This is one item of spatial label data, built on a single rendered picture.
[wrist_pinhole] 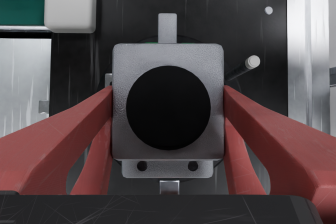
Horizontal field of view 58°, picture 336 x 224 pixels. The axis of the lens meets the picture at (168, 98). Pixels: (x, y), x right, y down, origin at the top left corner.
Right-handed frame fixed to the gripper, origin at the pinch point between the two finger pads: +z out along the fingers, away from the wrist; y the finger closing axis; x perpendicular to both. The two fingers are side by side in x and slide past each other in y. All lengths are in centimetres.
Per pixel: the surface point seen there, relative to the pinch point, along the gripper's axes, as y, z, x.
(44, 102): 12.4, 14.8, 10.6
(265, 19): -9.9, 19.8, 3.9
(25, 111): 16.7, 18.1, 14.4
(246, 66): -5.4, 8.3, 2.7
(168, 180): 0.0, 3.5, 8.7
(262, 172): -9.3, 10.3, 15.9
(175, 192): -0.5, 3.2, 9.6
